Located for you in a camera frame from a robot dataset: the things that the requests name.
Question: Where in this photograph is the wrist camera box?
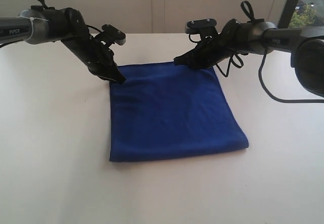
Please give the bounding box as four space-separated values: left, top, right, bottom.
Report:
185 18 218 40
95 24 126 48

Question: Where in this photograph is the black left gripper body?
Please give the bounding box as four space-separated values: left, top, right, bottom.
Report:
61 31 116 76

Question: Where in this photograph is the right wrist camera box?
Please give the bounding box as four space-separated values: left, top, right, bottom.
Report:
185 18 218 40

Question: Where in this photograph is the black right camera cable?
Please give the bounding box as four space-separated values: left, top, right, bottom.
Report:
187 1 324 103

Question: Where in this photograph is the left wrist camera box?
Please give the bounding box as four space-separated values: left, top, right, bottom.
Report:
95 24 126 48

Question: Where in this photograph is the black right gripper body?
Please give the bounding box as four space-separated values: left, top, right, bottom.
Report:
193 38 234 69

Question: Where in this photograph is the green tree outside window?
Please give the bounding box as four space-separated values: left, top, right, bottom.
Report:
288 5 316 28

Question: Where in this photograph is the black window frame post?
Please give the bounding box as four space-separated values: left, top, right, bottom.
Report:
277 0 298 28

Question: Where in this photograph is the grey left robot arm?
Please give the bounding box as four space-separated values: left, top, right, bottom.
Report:
1 6 126 84

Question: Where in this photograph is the blue microfiber towel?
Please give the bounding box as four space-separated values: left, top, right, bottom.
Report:
109 62 249 163

